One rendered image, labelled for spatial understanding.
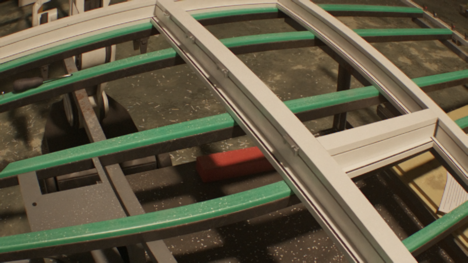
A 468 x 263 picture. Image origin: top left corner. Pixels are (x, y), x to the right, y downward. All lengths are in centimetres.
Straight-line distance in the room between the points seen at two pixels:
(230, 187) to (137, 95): 162
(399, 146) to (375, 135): 11
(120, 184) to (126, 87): 204
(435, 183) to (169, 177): 77
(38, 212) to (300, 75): 250
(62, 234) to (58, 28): 86
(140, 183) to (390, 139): 68
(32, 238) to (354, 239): 58
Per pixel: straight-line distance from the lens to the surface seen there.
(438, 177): 165
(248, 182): 158
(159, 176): 159
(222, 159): 158
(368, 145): 118
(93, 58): 217
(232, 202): 108
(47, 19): 214
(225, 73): 133
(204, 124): 127
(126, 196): 115
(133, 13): 176
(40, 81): 148
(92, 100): 239
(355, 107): 146
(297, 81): 331
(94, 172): 229
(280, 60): 351
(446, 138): 132
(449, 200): 157
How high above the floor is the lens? 155
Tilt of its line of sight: 33 degrees down
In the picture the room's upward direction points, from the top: 3 degrees clockwise
